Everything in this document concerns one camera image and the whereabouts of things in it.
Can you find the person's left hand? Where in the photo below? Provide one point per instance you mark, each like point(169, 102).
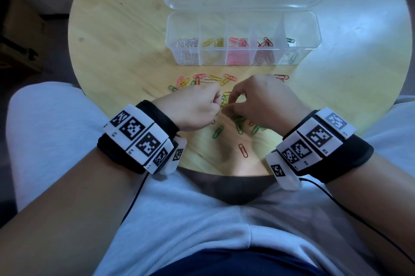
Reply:
point(188, 107)

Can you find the person's right hand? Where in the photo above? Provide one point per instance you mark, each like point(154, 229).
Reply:
point(269, 104)

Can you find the pile of coloured paper clips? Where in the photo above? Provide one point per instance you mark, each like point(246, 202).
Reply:
point(218, 132)

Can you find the heap of red paper clips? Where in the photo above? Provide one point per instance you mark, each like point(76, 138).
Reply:
point(264, 57)

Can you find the heap of white paper clips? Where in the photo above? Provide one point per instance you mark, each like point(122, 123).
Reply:
point(188, 57)

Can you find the green paper clip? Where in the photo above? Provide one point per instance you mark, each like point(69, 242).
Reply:
point(290, 40)
point(293, 57)

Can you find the heap of yellow paper clips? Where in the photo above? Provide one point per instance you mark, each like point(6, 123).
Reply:
point(212, 57)

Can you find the heap of pink paper clips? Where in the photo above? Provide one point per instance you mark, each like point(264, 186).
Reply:
point(238, 57)

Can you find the person's right forearm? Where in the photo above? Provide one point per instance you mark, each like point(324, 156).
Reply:
point(382, 194)

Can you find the person's left forearm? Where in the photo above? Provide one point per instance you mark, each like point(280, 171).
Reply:
point(65, 220)

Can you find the brown cardboard box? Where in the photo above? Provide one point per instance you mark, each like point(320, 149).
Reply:
point(19, 19)

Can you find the black left wristband white markers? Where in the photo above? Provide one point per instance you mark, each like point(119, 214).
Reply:
point(113, 152)

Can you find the black wristband white markers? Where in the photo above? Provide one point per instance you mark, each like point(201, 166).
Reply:
point(113, 152)
point(353, 162)

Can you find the black right wristband white markers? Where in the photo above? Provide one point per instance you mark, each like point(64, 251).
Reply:
point(353, 162)

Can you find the dark blue shirt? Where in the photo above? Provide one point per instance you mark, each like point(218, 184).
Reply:
point(233, 262)

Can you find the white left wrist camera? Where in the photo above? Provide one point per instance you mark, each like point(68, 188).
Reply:
point(173, 164)

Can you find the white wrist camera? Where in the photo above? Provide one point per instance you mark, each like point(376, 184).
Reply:
point(288, 181)
point(173, 164)

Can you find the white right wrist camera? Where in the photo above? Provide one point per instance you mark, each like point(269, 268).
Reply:
point(288, 181)

